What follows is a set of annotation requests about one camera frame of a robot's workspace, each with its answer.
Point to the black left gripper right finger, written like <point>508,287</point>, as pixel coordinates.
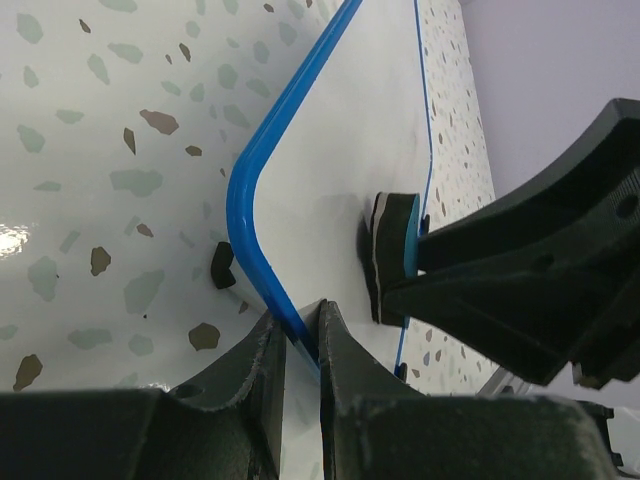
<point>375,426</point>

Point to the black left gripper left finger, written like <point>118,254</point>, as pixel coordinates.
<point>223,423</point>

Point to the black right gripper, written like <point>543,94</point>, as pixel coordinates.
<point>535,322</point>

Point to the blue foam whiteboard eraser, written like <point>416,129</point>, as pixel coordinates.
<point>390,250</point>

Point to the blue framed whiteboard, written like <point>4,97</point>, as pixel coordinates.
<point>351,123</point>

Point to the black whiteboard foot clip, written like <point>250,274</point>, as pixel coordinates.
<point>401,371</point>
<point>220,268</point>

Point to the aluminium table edge rail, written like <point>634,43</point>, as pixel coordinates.
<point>504,382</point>

